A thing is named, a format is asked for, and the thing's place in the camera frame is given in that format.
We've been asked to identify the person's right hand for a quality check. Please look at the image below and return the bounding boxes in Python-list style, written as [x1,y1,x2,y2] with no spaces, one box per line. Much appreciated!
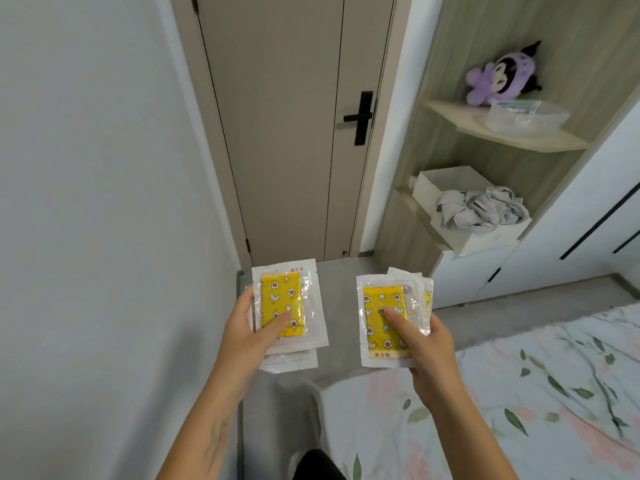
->
[381,308,469,411]

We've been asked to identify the person's left hand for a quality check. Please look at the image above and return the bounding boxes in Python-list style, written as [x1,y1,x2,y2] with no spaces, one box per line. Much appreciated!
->
[212,287,303,395]

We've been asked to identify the white box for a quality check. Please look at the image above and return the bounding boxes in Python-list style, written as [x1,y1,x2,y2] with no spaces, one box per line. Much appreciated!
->
[411,165,533,257]

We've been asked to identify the clear plastic container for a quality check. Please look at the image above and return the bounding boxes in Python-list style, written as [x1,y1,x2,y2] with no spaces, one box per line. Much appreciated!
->
[483,98,571,135]

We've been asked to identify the person's left forearm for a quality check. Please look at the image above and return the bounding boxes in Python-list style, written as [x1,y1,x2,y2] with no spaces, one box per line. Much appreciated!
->
[155,372,249,480]

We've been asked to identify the person's right forearm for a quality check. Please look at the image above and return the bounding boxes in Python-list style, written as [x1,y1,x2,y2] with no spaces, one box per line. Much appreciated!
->
[417,389,519,480]

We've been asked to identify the floral bed sheet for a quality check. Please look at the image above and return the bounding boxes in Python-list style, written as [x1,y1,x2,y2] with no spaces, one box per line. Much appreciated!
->
[319,302,640,480]

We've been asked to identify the black shorts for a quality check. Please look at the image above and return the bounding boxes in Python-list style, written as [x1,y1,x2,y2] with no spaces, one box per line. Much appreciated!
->
[292,448,349,480]

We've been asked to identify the gray crumpled clothes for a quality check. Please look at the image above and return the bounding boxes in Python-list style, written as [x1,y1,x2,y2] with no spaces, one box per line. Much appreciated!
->
[431,186,530,231]

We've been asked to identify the beige door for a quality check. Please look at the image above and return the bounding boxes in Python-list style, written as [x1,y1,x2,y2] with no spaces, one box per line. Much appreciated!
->
[169,0,416,269]
[195,0,396,263]

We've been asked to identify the purple plush toy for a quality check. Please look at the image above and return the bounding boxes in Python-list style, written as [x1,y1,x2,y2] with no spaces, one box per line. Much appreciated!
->
[465,40,543,108]

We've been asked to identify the long black cabinet handle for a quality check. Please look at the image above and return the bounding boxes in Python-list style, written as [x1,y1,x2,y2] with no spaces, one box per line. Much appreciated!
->
[559,182,640,261]

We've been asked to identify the black door handle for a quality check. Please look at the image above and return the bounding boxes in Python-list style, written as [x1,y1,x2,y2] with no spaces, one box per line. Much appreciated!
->
[343,91,375,147]

